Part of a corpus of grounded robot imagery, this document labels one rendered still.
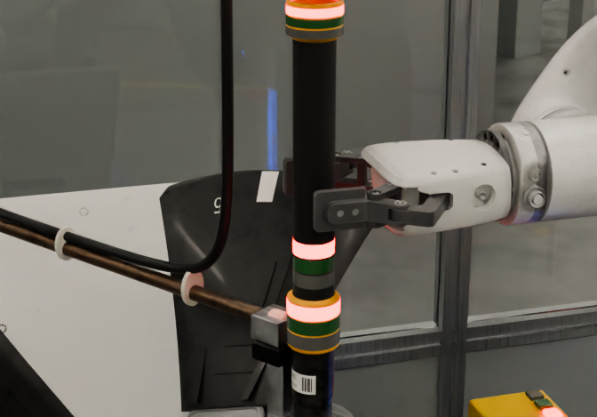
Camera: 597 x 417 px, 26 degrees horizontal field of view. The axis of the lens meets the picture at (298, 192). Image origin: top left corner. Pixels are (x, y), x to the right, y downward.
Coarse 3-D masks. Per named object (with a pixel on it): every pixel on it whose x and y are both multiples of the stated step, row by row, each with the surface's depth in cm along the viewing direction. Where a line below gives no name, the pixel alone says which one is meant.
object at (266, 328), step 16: (272, 304) 109; (256, 320) 107; (272, 320) 106; (256, 336) 108; (272, 336) 106; (256, 352) 108; (272, 352) 106; (288, 352) 107; (272, 368) 108; (288, 368) 107; (272, 384) 108; (288, 384) 108; (272, 400) 108; (288, 400) 108; (272, 416) 109; (288, 416) 109; (336, 416) 109; (352, 416) 109
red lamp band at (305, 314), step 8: (288, 304) 104; (336, 304) 103; (288, 312) 104; (296, 312) 103; (304, 312) 103; (312, 312) 103; (320, 312) 103; (328, 312) 103; (336, 312) 104; (304, 320) 103; (312, 320) 103; (320, 320) 103
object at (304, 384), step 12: (300, 360) 105; (312, 360) 104; (324, 360) 105; (300, 372) 105; (312, 372) 105; (324, 372) 105; (300, 384) 105; (312, 384) 105; (324, 384) 105; (300, 396) 106; (312, 396) 106; (324, 396) 106; (300, 408) 106; (312, 408) 106; (324, 408) 106
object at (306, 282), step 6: (294, 276) 103; (300, 276) 102; (306, 276) 102; (312, 276) 102; (318, 276) 102; (324, 276) 102; (330, 276) 103; (294, 282) 103; (300, 282) 103; (306, 282) 102; (312, 282) 102; (318, 282) 102; (324, 282) 102; (330, 282) 103; (306, 288) 102; (312, 288) 102; (318, 288) 102
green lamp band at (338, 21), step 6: (288, 18) 96; (336, 18) 95; (342, 18) 96; (288, 24) 96; (294, 24) 95; (300, 24) 95; (306, 24) 95; (312, 24) 95; (318, 24) 95; (324, 24) 95; (330, 24) 95; (336, 24) 96; (342, 24) 96
